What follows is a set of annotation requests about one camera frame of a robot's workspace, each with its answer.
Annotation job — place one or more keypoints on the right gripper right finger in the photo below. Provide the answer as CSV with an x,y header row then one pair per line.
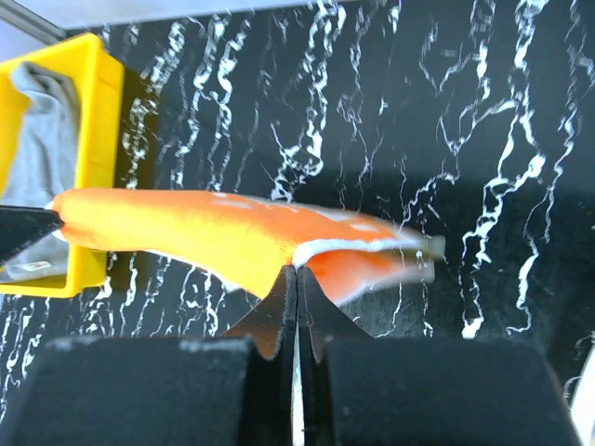
x,y
361,390

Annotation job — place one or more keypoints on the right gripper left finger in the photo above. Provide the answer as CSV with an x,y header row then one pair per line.
x,y
232,389

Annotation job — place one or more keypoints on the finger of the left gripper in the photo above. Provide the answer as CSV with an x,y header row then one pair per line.
x,y
22,227

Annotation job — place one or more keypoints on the grey cloth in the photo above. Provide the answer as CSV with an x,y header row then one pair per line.
x,y
44,164

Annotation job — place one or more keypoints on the cream orange fox towel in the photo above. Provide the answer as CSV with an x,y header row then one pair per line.
x,y
245,241

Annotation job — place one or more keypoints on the white plastic basket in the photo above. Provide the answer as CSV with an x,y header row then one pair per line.
x,y
582,405

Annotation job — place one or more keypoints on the yellow plastic bin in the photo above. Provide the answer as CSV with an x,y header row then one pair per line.
x,y
98,80

